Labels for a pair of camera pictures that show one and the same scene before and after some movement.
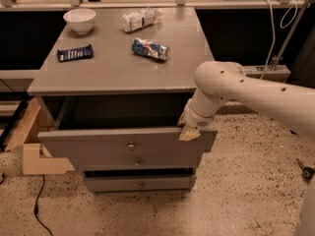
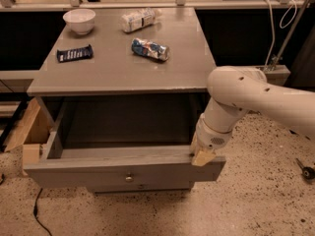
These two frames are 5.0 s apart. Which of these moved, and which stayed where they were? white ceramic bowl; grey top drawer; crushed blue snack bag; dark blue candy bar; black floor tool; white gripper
Moved: white gripper; grey top drawer
Stayed: white ceramic bowl; black floor tool; dark blue candy bar; crushed blue snack bag
